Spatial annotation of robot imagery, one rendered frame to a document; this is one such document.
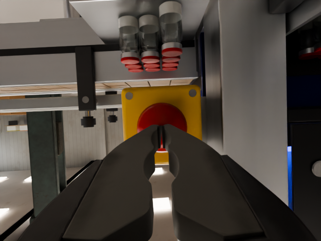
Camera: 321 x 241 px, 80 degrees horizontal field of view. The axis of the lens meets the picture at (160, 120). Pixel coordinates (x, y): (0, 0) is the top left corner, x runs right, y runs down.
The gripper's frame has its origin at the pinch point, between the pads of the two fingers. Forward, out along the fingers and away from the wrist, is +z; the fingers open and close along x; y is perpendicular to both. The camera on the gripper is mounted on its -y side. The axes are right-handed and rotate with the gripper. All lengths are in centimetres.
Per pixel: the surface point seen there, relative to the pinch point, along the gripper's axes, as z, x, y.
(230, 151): 3.2, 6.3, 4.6
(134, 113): 4.3, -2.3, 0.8
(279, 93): 5.3, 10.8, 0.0
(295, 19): 7.3, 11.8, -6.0
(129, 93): 5.0, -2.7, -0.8
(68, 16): 25.1, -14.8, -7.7
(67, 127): 871, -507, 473
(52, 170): 180, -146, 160
